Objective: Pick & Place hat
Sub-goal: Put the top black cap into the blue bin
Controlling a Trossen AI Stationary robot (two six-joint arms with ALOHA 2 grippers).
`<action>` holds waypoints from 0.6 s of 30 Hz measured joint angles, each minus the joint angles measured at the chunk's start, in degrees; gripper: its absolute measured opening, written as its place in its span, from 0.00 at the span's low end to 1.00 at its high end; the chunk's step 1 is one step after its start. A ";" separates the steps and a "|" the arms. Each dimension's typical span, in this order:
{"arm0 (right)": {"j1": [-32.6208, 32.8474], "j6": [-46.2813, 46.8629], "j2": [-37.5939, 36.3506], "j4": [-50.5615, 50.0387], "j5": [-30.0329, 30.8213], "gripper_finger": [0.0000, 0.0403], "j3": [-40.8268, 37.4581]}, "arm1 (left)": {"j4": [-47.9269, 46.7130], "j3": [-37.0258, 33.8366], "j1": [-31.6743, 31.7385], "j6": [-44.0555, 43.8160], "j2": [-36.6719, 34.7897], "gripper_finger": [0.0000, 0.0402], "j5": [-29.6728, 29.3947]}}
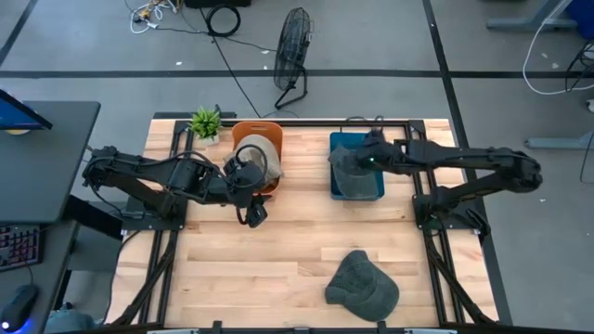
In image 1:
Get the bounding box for coiled black cable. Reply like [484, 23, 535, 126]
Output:
[205, 4, 242, 38]

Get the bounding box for black keyboard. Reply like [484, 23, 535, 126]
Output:
[0, 224, 45, 273]

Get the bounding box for beige cap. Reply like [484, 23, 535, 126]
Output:
[223, 134, 285, 187]

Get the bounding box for computer monitor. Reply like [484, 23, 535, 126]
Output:
[0, 89, 54, 133]

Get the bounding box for small green potted plant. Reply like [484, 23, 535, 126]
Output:
[188, 106, 224, 146]

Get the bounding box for blue bin on floor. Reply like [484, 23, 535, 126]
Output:
[577, 0, 594, 40]

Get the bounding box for blue plastic bin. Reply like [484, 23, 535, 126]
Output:
[328, 131, 387, 202]

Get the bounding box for orange plastic bin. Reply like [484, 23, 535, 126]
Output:
[230, 121, 285, 196]

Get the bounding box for black box on floor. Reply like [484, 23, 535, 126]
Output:
[183, 0, 252, 8]

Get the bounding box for long white floor cable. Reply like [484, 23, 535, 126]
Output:
[522, 0, 594, 96]

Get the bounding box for black computer mouse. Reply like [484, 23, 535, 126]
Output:
[0, 283, 40, 334]

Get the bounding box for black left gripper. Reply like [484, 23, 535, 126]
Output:
[226, 161, 275, 229]

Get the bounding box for black floor fan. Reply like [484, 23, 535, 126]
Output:
[272, 6, 313, 111]

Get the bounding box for grey desk leg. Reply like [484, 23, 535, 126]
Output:
[486, 0, 579, 32]

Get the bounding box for grey desk foot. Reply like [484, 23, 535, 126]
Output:
[523, 132, 594, 151]

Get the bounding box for long black floor cable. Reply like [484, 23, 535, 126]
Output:
[198, 6, 262, 118]

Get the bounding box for white cable bundle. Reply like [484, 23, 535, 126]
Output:
[123, 0, 180, 35]

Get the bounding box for black cable bunch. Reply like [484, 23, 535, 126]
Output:
[563, 38, 594, 94]

